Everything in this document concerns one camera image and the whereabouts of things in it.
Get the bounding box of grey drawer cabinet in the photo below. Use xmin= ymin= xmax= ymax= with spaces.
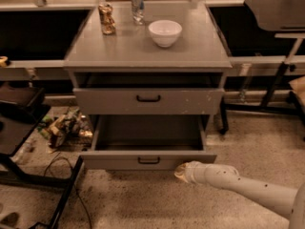
xmin=63 ymin=0 xmax=233 ymax=135

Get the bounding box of black cable on floor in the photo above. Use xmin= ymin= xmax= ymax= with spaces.
xmin=43 ymin=152 xmax=94 ymax=229

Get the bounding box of black chair right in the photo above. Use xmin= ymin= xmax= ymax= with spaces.
xmin=219 ymin=0 xmax=305 ymax=135

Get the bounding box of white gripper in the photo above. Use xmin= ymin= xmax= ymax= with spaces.
xmin=174 ymin=161 xmax=206 ymax=184

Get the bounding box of plastic bottle on floor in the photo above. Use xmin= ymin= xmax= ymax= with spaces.
xmin=13 ymin=138 xmax=36 ymax=165

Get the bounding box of wire basket with trash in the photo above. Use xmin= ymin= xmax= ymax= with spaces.
xmin=37 ymin=108 xmax=92 ymax=150

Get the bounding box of grey top drawer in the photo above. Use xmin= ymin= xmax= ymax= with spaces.
xmin=73 ymin=73 xmax=224 ymax=115

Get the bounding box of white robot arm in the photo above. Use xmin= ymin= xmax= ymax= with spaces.
xmin=174 ymin=161 xmax=305 ymax=229

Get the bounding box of yellow tape roll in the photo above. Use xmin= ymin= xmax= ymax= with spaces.
xmin=0 ymin=56 xmax=9 ymax=68

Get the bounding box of white bowl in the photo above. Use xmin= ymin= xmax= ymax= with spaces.
xmin=149 ymin=20 xmax=182 ymax=48

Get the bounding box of silver soda can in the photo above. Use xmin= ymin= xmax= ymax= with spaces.
xmin=131 ymin=0 xmax=144 ymax=25

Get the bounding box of grey drawer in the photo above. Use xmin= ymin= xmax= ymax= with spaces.
xmin=73 ymin=73 xmax=224 ymax=115
xmin=81 ymin=115 xmax=216 ymax=171

